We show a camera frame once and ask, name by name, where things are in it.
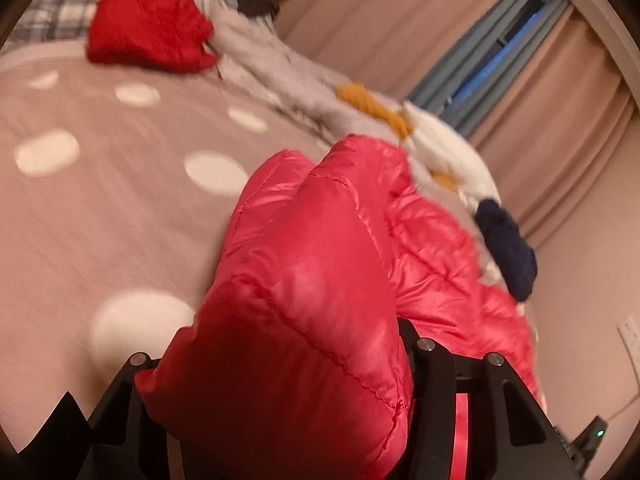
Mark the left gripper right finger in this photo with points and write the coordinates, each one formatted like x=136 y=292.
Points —
x=509 y=436

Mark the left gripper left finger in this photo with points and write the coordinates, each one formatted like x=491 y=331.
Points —
x=118 y=440

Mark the pink hooded down jacket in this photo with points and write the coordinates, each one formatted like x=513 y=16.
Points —
x=294 y=367

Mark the dark navy folded garment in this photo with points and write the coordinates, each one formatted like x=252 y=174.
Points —
x=515 y=258

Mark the brown polka dot duvet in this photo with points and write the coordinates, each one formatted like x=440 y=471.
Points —
x=118 y=181

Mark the white goose plush toy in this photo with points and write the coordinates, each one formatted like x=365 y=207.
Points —
x=447 y=156

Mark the blue grey sheer curtain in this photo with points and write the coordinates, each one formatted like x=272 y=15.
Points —
x=475 y=74

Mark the grey crumpled quilt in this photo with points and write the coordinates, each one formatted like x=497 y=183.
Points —
x=303 y=87

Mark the folded red down jacket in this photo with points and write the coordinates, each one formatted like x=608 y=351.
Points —
x=168 y=35

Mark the pink curtains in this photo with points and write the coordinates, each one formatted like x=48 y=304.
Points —
x=550 y=136

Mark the plaid pillow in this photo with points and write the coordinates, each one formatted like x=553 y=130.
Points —
x=75 y=5

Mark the small black garment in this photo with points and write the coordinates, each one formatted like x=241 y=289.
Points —
x=257 y=8

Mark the white wall socket strip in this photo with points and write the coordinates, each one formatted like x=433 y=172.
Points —
x=629 y=331

